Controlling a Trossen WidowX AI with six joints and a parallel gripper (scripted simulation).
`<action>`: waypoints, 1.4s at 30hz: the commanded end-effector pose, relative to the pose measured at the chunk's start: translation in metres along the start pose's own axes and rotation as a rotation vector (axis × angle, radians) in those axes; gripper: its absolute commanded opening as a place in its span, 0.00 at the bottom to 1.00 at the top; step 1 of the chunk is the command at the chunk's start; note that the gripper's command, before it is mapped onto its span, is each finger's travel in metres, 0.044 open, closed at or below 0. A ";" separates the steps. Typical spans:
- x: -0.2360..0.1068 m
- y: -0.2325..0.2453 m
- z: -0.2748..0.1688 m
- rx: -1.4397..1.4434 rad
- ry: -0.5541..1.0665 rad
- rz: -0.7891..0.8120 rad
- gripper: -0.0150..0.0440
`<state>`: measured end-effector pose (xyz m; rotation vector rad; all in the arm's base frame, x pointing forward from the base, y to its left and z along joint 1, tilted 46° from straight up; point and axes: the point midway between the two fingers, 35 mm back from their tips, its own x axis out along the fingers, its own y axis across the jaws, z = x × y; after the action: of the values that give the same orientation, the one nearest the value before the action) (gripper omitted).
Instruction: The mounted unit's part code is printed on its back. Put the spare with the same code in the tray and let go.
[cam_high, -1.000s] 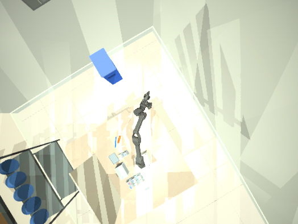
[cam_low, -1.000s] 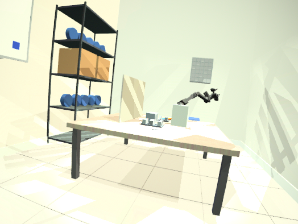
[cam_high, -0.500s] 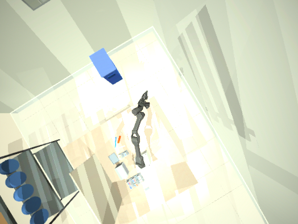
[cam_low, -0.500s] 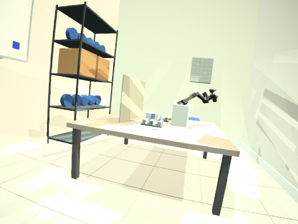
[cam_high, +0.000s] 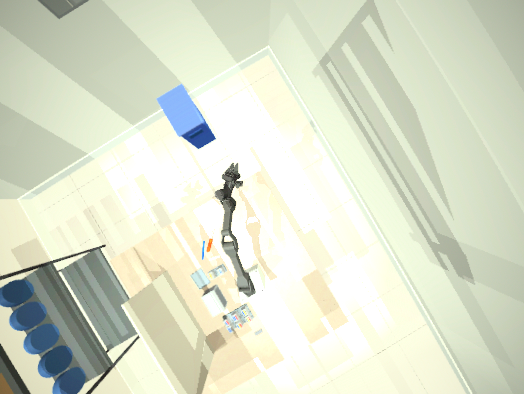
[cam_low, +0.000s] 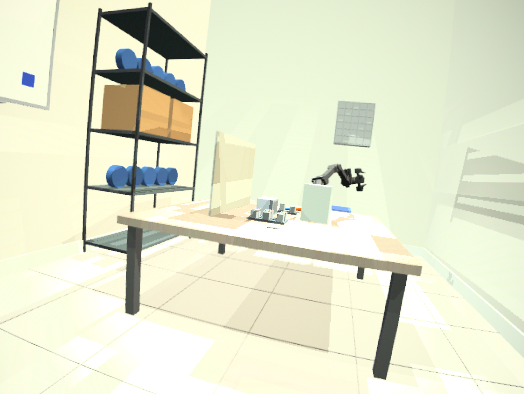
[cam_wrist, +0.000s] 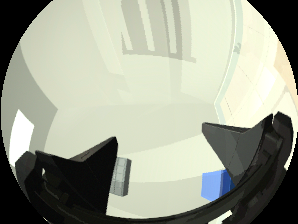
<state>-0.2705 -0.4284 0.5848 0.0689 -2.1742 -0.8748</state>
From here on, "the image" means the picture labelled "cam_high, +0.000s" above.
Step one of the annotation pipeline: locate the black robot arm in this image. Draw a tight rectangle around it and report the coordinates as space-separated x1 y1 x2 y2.
214 180 256 298

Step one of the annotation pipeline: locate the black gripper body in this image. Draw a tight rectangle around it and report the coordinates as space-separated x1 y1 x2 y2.
221 173 241 190

